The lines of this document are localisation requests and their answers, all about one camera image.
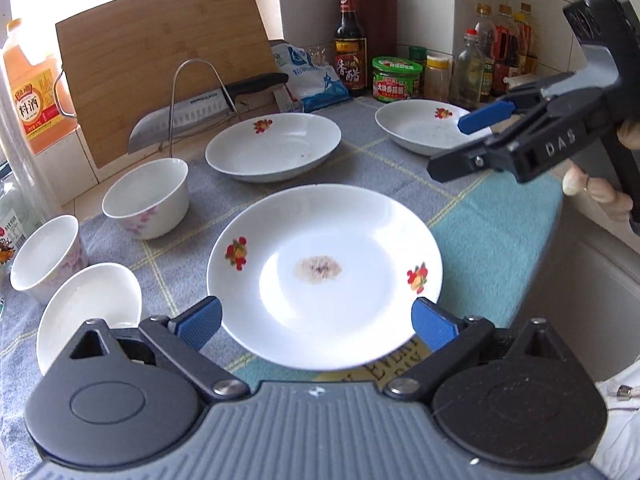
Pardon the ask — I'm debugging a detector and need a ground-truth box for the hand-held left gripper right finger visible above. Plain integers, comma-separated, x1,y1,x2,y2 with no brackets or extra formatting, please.
385,297,571,402

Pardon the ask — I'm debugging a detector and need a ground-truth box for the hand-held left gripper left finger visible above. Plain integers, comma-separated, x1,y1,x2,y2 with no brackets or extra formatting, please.
67,296,251,403

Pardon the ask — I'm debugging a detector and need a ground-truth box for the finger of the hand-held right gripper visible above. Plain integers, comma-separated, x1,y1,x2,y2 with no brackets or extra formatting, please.
457,74,566,136
426,140,501,184

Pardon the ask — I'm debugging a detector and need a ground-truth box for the white deep flower-print plate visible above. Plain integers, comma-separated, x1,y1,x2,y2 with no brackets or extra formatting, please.
205,112,343,184
375,99,493,157

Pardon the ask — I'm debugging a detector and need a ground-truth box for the large white fruit-print plate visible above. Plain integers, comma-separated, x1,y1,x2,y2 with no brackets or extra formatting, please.
206,184,444,372

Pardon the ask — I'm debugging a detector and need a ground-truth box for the white pink-flower bowl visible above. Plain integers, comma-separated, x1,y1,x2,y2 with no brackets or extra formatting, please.
10,215,89,305
101,158,191,240

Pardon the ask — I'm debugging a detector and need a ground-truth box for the person's right hand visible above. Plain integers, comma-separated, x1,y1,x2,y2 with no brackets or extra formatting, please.
562,120,640,226

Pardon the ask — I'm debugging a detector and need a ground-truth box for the clear red-cap bottle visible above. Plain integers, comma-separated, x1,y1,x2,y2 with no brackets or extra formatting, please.
450,29,486,110

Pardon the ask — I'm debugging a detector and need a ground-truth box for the yellow-lid spice jar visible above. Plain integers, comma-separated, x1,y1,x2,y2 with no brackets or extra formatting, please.
424,54,451,102

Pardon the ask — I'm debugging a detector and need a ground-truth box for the green lidded sauce jar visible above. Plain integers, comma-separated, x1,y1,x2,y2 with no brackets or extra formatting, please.
371,56,423,103

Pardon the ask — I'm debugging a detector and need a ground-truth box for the grey checked cloth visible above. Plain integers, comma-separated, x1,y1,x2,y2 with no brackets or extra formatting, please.
0,95,566,480

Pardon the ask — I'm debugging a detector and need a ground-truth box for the small white saucer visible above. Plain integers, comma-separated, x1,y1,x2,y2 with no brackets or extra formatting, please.
36,262,143,376

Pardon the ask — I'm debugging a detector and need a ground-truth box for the dark red knife block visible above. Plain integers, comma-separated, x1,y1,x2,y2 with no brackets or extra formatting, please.
354,0,398,91

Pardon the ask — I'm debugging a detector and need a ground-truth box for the dark vinegar bottle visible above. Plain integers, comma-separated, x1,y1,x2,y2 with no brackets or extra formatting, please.
334,0,368,97

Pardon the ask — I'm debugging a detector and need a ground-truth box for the white and blue salt bag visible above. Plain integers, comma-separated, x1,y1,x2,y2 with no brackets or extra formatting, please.
270,40,351,113

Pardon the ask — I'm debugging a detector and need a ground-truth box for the clear labelled bottle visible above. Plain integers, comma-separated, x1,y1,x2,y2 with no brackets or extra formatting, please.
0,170,31,281

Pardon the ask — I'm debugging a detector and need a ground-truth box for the person's white clothing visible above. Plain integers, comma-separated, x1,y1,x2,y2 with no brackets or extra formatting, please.
590,365,640,480

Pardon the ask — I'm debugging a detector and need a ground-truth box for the plastic wrap roll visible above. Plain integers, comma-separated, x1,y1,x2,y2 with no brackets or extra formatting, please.
0,75,48,221

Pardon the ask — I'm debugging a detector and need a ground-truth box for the bamboo cutting board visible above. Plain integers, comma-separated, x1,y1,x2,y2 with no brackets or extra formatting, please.
54,0,281,170

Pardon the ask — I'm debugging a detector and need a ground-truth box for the orange cooking wine jug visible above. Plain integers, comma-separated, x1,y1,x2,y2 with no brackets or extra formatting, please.
2,19,76,156

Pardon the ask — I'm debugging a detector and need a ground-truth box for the black-handled kitchen knife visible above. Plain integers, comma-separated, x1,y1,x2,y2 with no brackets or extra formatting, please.
127,72,290,155

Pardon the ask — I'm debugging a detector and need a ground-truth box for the metal wire rack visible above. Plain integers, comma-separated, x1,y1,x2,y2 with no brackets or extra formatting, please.
167,58,241,158

